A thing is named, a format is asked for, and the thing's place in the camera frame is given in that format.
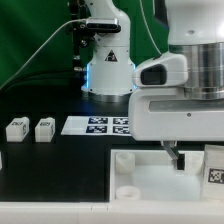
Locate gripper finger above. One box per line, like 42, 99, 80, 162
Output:
161, 141, 185, 170

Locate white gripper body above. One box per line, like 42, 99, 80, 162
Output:
128, 88, 224, 142

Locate white square tabletop part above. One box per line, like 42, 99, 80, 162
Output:
110, 149, 206, 202

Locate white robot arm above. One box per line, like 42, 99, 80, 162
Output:
82, 0, 224, 167

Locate white sheet with tags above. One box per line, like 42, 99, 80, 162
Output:
61, 116, 130, 136

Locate white block left edge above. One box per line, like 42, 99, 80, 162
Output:
0, 152, 2, 171

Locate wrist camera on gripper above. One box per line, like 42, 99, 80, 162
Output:
132, 52, 188, 88

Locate white front rail fixture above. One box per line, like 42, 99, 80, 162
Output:
0, 201, 224, 224

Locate black camera on stand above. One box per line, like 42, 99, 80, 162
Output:
64, 0, 122, 88

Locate black cables on left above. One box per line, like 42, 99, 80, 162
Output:
0, 69, 84, 96

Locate grey camera cable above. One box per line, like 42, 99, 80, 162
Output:
0, 19, 88, 92

